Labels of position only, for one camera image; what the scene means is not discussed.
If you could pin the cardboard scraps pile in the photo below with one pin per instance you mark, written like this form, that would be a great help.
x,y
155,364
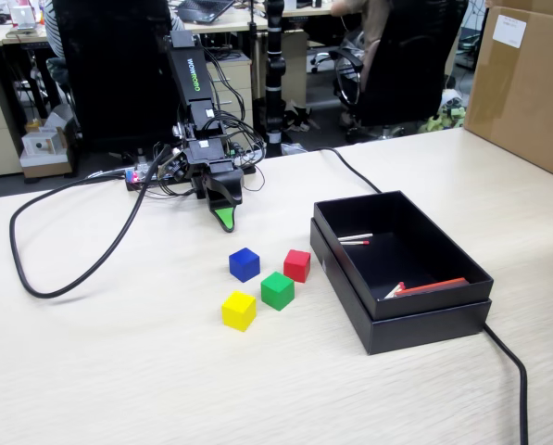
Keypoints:
x,y
299,118

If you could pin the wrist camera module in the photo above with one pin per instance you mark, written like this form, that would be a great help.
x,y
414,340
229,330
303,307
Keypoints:
x,y
178,170

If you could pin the red wooden cube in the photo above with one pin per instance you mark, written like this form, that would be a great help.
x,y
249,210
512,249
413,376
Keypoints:
x,y
297,266

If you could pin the controller circuit board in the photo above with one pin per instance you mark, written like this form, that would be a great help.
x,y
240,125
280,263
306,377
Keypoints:
x,y
132,176

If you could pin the black laptop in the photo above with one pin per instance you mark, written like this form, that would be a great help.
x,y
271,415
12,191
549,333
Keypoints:
x,y
202,9

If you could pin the small open carton white insert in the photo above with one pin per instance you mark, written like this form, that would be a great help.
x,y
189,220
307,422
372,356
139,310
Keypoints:
x,y
42,146

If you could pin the long orange stick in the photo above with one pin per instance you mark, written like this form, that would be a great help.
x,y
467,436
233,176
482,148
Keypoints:
x,y
433,286

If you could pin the black open box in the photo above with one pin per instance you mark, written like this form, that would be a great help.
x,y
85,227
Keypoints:
x,y
424,334

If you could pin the black pole white bands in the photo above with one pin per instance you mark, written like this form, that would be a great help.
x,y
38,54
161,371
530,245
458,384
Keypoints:
x,y
274,69

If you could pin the red tipped matchstick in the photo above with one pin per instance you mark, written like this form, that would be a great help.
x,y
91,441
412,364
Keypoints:
x,y
395,290
355,242

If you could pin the black cardboard box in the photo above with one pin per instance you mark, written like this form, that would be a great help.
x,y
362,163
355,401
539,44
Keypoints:
x,y
433,301

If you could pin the person in beige shirt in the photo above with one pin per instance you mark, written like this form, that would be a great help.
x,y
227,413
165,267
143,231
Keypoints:
x,y
372,23

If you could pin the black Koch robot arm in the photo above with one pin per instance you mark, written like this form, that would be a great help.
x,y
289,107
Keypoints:
x,y
190,69

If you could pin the yellow wooden cube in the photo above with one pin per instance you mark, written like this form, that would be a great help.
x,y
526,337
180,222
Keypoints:
x,y
239,310

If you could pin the blue wooden cube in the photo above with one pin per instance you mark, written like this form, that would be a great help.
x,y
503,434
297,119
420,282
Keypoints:
x,y
243,264

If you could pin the large brown cardboard box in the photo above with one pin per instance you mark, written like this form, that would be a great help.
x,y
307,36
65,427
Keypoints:
x,y
526,92

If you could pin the tall black office chair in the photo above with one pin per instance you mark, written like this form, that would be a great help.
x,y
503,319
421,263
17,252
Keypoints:
x,y
114,69

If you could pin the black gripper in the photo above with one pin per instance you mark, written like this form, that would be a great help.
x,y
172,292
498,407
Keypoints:
x,y
206,155

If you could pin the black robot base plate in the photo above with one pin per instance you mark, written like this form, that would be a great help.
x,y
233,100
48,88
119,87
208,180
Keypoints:
x,y
134,186

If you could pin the green yellow toy pile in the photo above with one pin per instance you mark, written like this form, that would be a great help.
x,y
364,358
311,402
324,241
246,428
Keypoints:
x,y
443,118

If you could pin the person in striped shirt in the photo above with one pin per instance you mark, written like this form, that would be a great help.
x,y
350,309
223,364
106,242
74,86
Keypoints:
x,y
54,28

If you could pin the green wooden cube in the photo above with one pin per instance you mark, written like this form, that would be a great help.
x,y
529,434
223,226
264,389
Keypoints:
x,y
277,291

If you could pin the white wooden stick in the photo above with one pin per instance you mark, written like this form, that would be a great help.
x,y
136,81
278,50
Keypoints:
x,y
355,237

